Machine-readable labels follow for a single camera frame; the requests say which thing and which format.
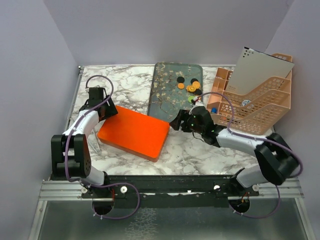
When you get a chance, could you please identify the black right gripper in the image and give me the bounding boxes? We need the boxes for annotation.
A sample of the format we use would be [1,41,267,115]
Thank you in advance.
[169,108,205,135]

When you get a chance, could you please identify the orange tin lid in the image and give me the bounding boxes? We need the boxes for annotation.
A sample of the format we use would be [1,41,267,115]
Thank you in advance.
[96,105,171,159]

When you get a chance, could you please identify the metal grey-handled tongs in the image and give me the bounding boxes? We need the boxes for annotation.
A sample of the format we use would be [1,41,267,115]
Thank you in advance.
[89,129,101,155]

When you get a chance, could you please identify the orange cookie tin box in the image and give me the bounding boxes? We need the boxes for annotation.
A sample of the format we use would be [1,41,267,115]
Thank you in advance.
[98,135,167,163]

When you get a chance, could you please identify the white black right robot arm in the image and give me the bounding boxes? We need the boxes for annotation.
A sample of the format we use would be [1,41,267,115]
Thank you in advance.
[169,106,299,196]

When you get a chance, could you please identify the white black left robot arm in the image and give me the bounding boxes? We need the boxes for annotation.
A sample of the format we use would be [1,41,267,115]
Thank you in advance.
[50,87,118,198]

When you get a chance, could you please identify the green macaron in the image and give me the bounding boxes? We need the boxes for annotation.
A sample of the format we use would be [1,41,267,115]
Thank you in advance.
[188,96,195,103]

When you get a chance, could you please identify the yellow lotus slice cookie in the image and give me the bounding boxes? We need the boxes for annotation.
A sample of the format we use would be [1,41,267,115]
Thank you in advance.
[186,85,197,93]

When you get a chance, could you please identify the orange round cookie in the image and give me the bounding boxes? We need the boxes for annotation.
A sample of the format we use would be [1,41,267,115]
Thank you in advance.
[177,83,185,90]

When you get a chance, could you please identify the black sandwich cookie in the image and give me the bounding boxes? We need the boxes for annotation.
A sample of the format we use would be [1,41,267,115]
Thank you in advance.
[176,76,185,83]
[194,89,202,96]
[190,78,198,84]

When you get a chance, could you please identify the blue floral serving tray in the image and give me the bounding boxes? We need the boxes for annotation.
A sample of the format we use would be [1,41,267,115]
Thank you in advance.
[147,62,203,123]

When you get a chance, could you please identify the blue capped bottle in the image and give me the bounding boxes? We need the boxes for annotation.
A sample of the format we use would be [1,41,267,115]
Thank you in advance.
[211,107,218,114]

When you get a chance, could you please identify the tan round dotted cookie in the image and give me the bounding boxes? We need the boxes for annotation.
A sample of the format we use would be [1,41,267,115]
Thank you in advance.
[192,81,201,89]

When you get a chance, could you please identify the blue white round jar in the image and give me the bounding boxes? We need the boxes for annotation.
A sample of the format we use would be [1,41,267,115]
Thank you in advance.
[241,99,253,107]

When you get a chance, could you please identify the peach plastic desk organizer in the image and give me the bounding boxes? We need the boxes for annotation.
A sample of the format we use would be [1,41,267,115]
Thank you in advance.
[206,53,293,135]

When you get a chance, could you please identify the grey notebook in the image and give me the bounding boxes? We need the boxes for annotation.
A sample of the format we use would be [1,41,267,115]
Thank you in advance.
[225,46,295,100]

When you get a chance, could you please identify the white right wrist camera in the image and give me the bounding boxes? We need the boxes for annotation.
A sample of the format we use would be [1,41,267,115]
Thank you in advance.
[189,96,204,115]

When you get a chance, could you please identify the black metal base rail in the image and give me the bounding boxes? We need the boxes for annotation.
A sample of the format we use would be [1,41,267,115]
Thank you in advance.
[48,172,261,210]

